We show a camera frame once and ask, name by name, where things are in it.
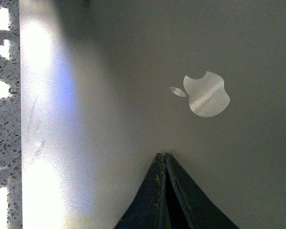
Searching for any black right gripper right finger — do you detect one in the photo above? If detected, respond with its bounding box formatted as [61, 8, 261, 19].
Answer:
[165, 153, 238, 229]

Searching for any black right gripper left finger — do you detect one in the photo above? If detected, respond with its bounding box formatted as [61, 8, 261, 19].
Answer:
[115, 154, 166, 229]

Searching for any grey laptop with black screen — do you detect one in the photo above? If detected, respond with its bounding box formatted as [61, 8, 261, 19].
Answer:
[20, 0, 286, 229]

